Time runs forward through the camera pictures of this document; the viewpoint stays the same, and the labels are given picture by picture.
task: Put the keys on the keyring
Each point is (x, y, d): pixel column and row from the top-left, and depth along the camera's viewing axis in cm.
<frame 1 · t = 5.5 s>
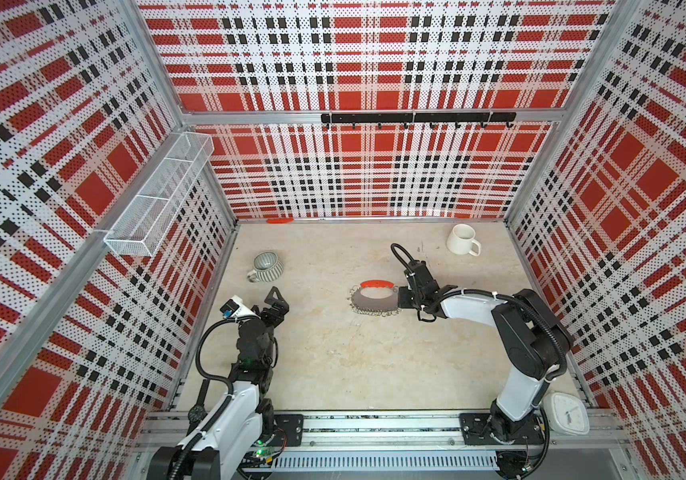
left hand: (269, 300, 84), fingers open
right hand: (403, 296, 96), fingers closed
key organizer with red handle: (378, 307, 98), on the table
white ceramic mug: (461, 241, 107), point 8 cm above the table
grey striped ceramic mug: (267, 268, 103), point 5 cm above the table

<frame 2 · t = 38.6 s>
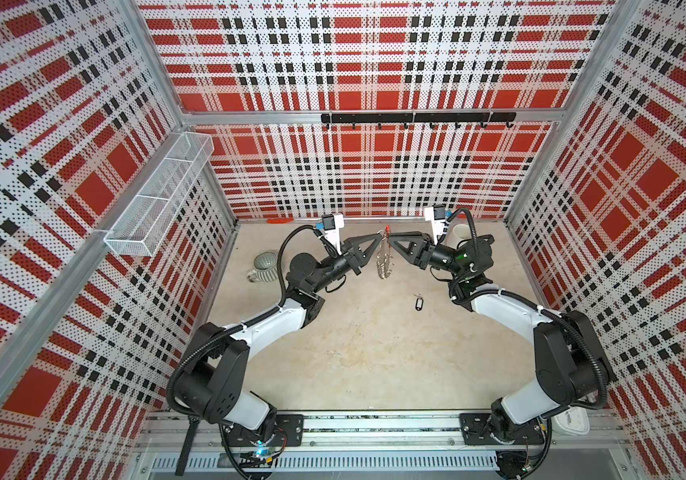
left hand: (383, 241, 69), fingers closed
right hand: (388, 241, 69), fingers open
key organizer with red handle: (385, 261, 72), point 32 cm above the table
the other named things where they were.

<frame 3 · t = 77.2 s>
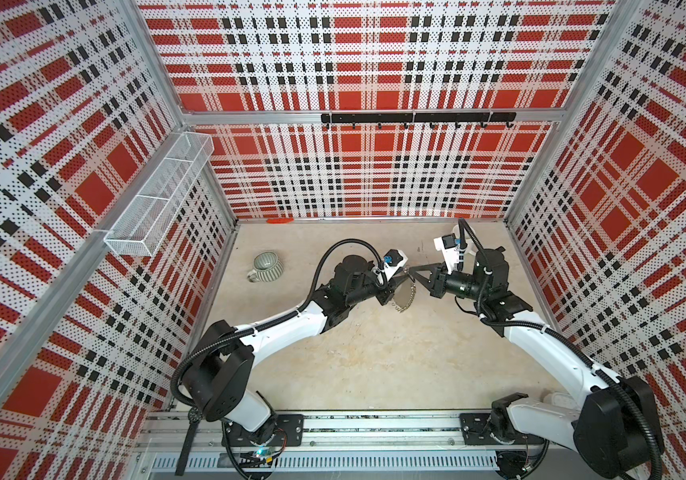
left hand: (403, 275, 78), fingers open
right hand: (411, 274, 74), fingers closed
key organizer with red handle: (408, 294, 78), point 21 cm above the table
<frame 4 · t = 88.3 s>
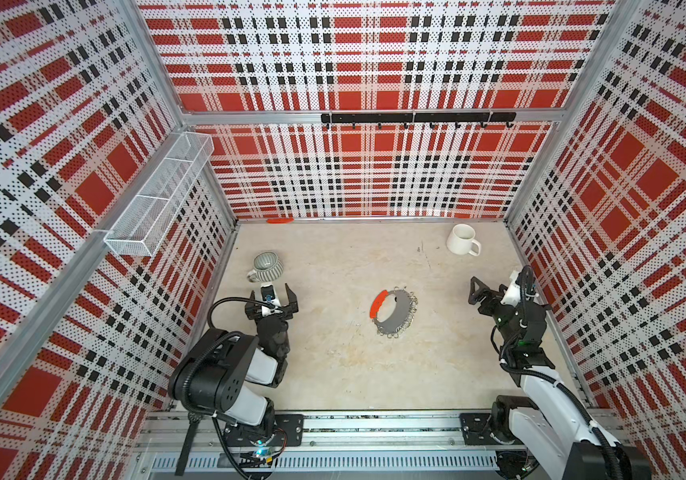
left hand: (269, 292, 87), fingers open
right hand: (487, 283, 82), fingers open
key organizer with red handle: (401, 316, 98), on the table
